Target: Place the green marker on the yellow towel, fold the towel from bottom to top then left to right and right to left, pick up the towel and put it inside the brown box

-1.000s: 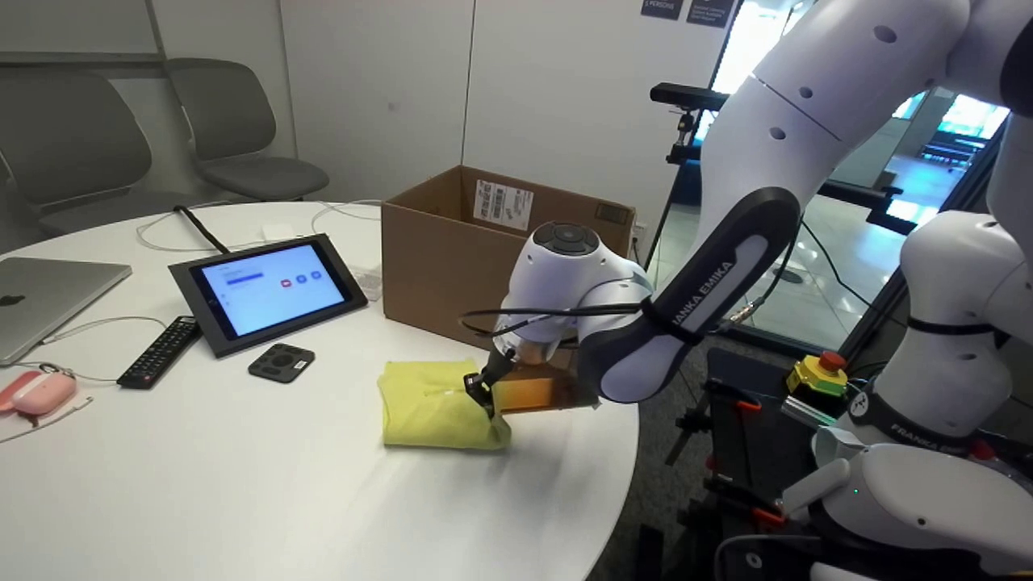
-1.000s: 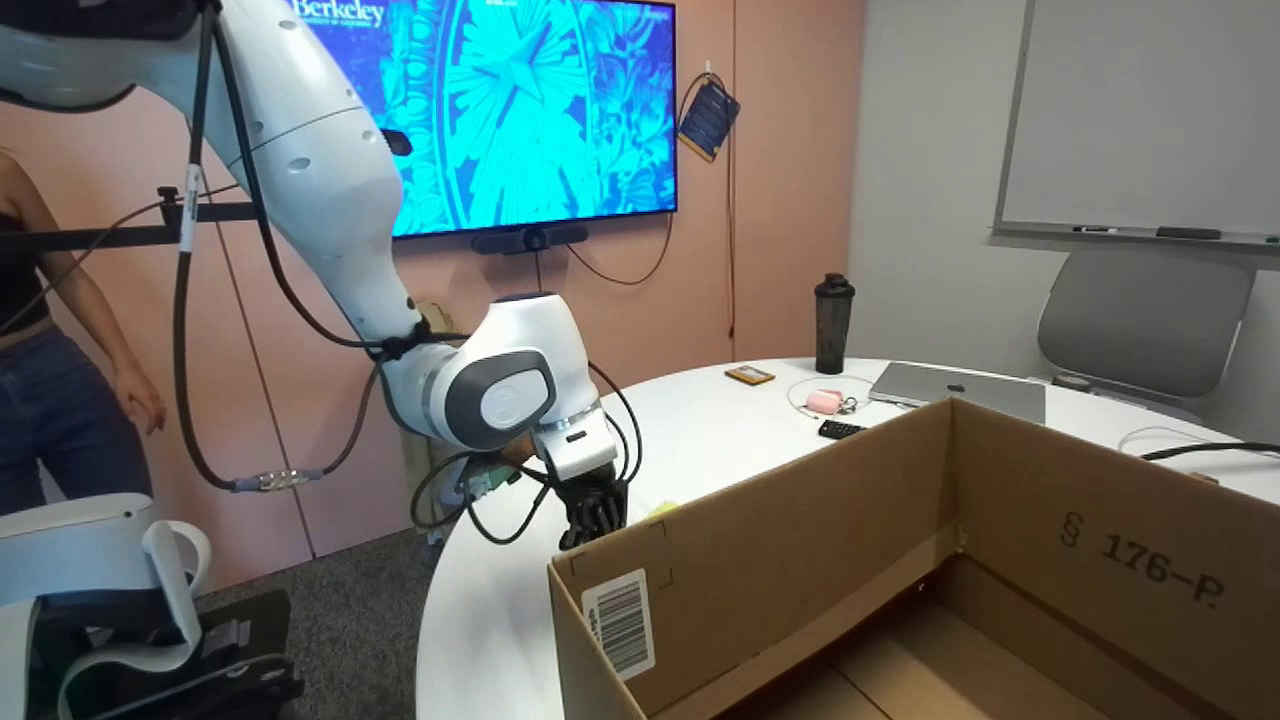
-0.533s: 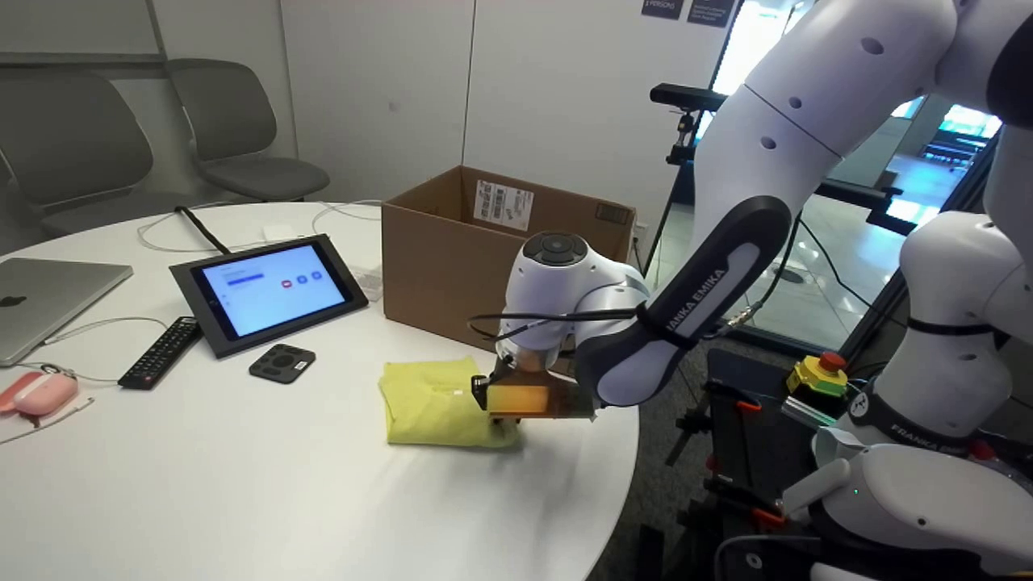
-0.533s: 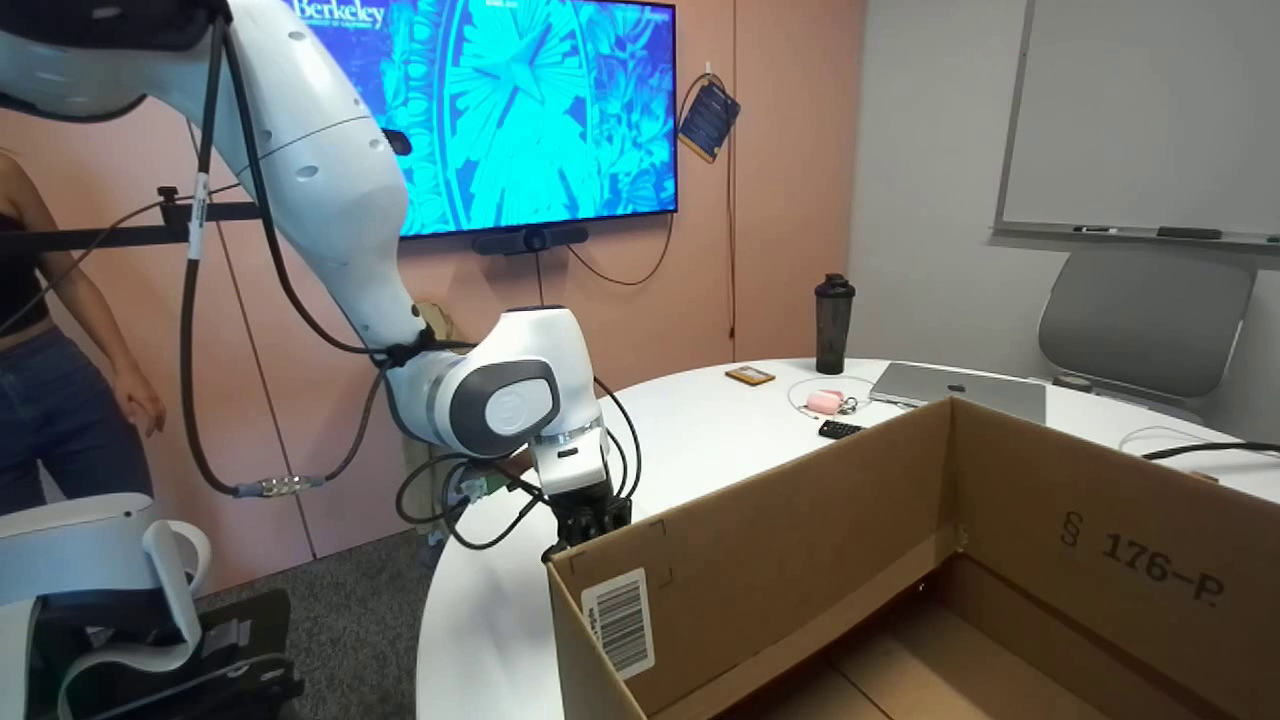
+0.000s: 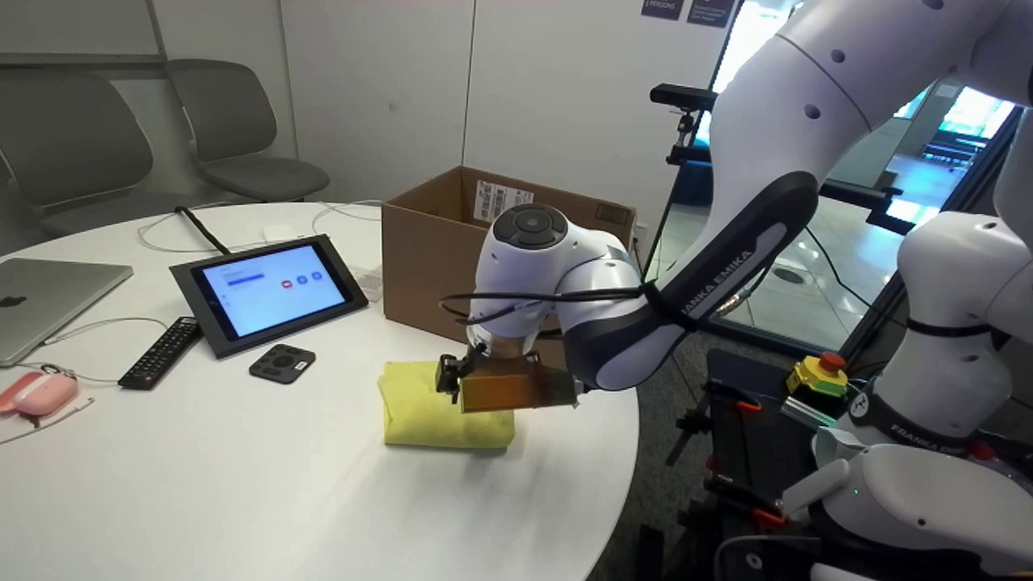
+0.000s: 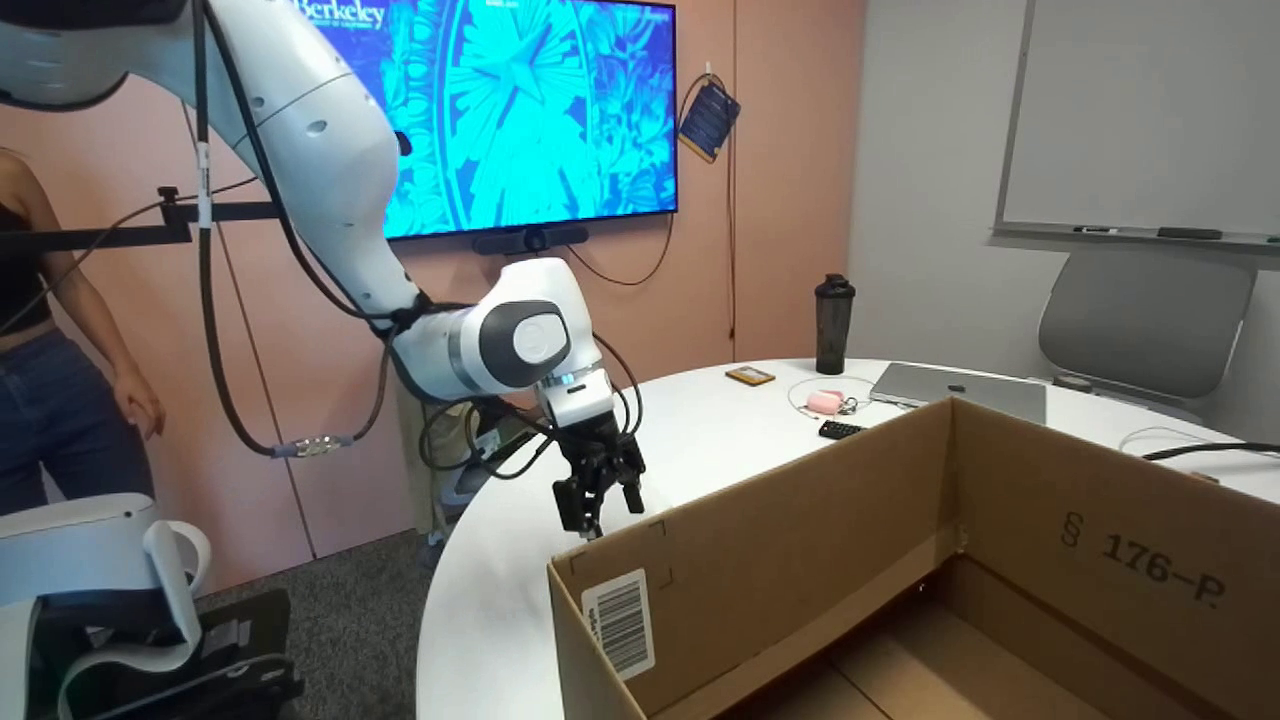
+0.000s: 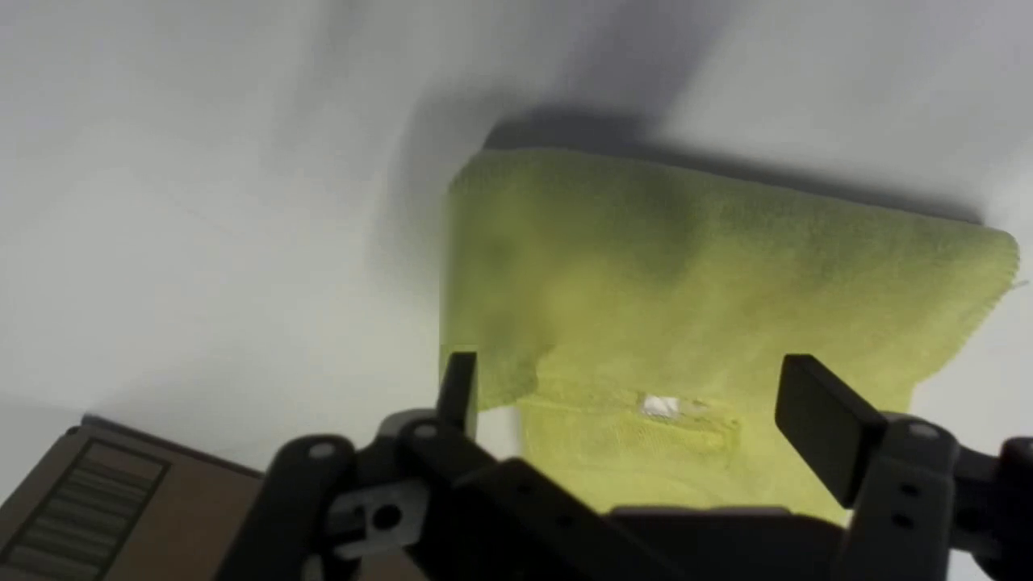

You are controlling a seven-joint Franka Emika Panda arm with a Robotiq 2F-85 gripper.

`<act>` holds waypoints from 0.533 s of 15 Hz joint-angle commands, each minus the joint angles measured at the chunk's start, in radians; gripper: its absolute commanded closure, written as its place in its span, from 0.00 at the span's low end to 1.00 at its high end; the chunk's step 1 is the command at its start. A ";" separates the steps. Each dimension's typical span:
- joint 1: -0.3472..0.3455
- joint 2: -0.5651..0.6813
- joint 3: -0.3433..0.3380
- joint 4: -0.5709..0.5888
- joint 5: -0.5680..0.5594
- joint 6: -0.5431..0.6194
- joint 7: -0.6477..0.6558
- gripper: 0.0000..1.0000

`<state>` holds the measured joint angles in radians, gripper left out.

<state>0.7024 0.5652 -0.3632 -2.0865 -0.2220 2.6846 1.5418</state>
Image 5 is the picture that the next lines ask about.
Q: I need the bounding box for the black equipment cart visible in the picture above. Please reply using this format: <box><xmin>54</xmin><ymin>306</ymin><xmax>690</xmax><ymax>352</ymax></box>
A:
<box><xmin>634</xmin><ymin>342</ymin><xmax>866</xmax><ymax>581</ymax></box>

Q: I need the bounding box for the black tablet with blue screen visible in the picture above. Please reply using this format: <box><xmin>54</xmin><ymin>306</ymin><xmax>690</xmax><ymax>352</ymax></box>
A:
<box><xmin>169</xmin><ymin>229</ymin><xmax>371</xmax><ymax>362</ymax></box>

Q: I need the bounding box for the brown cardboard box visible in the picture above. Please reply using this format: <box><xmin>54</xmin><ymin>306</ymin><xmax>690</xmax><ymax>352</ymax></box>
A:
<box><xmin>377</xmin><ymin>162</ymin><xmax>639</xmax><ymax>348</ymax></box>

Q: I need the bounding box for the white curved plastic housing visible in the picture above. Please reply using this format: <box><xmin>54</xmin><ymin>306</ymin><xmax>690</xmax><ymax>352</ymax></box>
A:
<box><xmin>775</xmin><ymin>436</ymin><xmax>1033</xmax><ymax>581</ymax></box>

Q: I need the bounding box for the yellow towel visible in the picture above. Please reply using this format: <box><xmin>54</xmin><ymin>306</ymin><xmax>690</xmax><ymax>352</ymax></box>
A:
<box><xmin>377</xmin><ymin>357</ymin><xmax>517</xmax><ymax>456</ymax></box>

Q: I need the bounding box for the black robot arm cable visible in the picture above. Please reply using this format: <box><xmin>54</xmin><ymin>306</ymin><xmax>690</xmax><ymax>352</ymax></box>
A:
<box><xmin>437</xmin><ymin>213</ymin><xmax>820</xmax><ymax>326</ymax></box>

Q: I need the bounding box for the pink computer mouse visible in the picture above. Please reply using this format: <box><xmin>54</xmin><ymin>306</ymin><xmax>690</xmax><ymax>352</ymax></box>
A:
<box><xmin>0</xmin><ymin>366</ymin><xmax>84</xmax><ymax>418</ymax></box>

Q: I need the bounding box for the silver closed laptop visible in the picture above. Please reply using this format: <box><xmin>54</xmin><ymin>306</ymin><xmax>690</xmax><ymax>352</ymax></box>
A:
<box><xmin>0</xmin><ymin>254</ymin><xmax>136</xmax><ymax>370</ymax></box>

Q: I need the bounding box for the grey office chair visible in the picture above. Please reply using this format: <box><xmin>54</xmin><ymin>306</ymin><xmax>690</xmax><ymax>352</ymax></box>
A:
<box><xmin>0</xmin><ymin>61</ymin><xmax>159</xmax><ymax>234</ymax></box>
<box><xmin>163</xmin><ymin>54</ymin><xmax>335</xmax><ymax>202</ymax></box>

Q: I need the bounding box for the black remote control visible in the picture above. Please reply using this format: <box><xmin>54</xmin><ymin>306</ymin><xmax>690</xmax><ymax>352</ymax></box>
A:
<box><xmin>116</xmin><ymin>314</ymin><xmax>207</xmax><ymax>394</ymax></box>

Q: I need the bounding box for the small black square device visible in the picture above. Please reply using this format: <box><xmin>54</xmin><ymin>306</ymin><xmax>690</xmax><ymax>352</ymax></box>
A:
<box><xmin>244</xmin><ymin>339</ymin><xmax>319</xmax><ymax>386</ymax></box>

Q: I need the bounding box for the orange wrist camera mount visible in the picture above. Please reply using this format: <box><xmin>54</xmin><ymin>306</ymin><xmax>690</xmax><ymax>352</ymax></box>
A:
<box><xmin>457</xmin><ymin>357</ymin><xmax>582</xmax><ymax>416</ymax></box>

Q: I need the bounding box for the black table cable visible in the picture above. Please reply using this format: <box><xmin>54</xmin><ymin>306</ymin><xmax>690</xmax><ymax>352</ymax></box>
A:
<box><xmin>173</xmin><ymin>199</ymin><xmax>235</xmax><ymax>259</ymax></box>

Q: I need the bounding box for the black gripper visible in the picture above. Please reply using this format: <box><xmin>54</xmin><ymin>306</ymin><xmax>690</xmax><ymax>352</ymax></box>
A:
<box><xmin>432</xmin><ymin>348</ymin><xmax>484</xmax><ymax>412</ymax></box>

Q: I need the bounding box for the yellow red emergency stop button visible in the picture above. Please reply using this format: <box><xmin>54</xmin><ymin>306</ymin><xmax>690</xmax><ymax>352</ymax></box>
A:
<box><xmin>780</xmin><ymin>348</ymin><xmax>857</xmax><ymax>403</ymax></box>

